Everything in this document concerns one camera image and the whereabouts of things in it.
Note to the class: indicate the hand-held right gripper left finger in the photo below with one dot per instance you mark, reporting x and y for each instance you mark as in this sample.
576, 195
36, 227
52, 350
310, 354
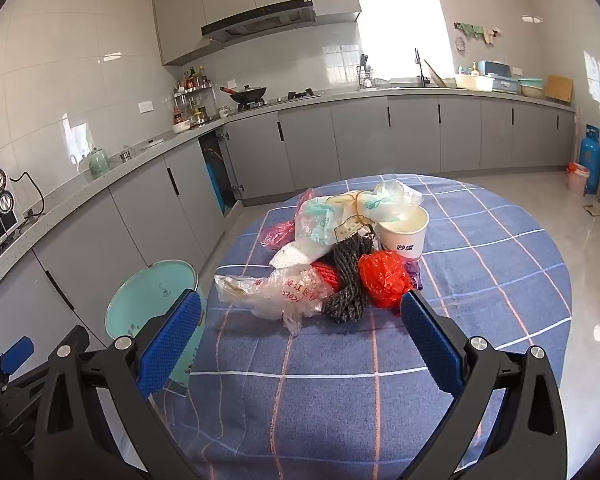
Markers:
172, 345

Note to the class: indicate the blue plaid tablecloth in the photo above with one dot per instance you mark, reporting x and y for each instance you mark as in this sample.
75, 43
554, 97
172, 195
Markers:
480, 285

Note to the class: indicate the utensil holder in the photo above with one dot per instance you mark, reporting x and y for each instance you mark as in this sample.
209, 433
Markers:
366, 75

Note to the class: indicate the green teapot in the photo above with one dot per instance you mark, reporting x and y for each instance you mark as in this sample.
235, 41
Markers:
97, 162

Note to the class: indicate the glass jar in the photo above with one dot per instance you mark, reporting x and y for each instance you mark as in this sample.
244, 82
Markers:
224, 110

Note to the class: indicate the white basin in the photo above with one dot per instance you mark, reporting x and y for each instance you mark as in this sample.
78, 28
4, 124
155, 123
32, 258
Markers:
474, 82

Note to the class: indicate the black range hood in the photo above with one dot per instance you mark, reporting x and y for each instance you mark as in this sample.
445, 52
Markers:
260, 20

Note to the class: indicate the pink bucket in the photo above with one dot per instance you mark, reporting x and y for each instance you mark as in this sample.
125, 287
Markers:
577, 180

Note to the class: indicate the wooden cutting board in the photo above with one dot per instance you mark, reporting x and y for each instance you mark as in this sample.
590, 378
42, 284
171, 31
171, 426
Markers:
559, 89

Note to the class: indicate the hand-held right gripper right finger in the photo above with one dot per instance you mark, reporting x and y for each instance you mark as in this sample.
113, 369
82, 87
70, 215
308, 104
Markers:
430, 345

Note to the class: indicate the gas stove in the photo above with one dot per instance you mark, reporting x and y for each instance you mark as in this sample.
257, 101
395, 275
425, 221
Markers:
300, 95

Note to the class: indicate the blue storage box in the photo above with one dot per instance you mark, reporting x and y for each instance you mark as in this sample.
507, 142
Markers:
500, 77

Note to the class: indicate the cardboard scrap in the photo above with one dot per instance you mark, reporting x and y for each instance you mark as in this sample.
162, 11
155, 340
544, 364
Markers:
593, 210

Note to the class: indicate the black wok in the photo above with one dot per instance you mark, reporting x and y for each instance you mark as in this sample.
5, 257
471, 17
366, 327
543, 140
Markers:
250, 93

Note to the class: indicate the small steel pot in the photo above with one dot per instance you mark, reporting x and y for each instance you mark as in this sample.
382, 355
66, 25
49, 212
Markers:
125, 155

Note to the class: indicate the purple plastic scrap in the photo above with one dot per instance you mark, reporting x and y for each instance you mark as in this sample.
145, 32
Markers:
415, 275

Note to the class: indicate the pink plastic bag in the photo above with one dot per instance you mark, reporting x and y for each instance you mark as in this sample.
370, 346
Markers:
277, 234

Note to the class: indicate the hanging kitchen cloths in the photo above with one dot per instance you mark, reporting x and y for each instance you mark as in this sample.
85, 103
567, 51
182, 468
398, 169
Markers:
472, 30

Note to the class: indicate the white foam net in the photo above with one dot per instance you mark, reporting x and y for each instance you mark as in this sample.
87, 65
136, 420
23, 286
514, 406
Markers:
290, 256

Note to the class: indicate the bright window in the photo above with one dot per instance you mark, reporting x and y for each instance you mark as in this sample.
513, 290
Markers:
405, 30

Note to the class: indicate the clear plastic bag red print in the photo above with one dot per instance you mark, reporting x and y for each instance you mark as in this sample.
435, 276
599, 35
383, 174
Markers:
280, 290

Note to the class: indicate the teal basin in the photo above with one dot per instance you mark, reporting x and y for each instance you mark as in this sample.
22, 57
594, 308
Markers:
530, 87

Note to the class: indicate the spice rack with bottles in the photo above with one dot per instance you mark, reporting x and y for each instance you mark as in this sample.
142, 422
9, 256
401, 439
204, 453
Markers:
192, 95

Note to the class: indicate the black faucet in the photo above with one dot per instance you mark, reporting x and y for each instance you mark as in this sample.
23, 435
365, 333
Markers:
420, 67

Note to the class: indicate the blue gas cylinder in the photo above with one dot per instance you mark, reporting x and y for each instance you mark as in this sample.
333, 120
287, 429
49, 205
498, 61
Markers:
591, 160

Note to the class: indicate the teal printed plastic bag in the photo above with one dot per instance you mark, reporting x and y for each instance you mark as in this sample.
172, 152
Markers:
320, 220

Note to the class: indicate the white paper cup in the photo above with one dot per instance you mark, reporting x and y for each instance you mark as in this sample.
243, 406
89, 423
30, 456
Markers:
405, 240

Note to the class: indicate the grey kitchen cabinets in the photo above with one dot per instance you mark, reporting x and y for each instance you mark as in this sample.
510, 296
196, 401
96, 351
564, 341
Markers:
410, 135

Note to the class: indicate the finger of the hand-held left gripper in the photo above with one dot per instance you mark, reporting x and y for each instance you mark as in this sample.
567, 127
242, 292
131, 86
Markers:
15, 355
72, 338

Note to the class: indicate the teal waste bin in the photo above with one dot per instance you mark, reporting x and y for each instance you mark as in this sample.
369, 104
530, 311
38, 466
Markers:
140, 295

